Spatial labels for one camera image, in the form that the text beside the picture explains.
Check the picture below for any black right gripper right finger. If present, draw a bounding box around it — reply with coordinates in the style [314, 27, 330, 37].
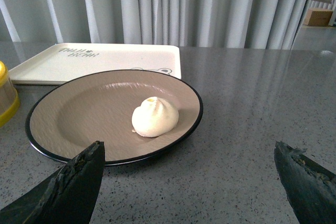
[274, 142, 335, 223]

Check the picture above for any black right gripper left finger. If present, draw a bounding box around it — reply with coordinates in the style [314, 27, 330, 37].
[1, 141, 105, 223]

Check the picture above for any beige plate with black rim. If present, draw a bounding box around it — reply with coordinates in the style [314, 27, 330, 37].
[25, 70, 203, 166]

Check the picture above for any white steamed bun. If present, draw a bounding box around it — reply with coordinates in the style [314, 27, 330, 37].
[131, 97, 179, 137]

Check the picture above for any cream bear print tray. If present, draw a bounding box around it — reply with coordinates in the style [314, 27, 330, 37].
[9, 43, 182, 85]

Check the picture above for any yellow rimmed bamboo steamer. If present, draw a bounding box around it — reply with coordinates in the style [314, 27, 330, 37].
[0, 61, 20, 127]

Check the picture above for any brown cardboard box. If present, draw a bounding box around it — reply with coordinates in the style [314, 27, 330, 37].
[303, 8, 333, 27]

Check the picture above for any grey pleated curtain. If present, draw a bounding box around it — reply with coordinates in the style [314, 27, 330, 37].
[1, 0, 310, 49]

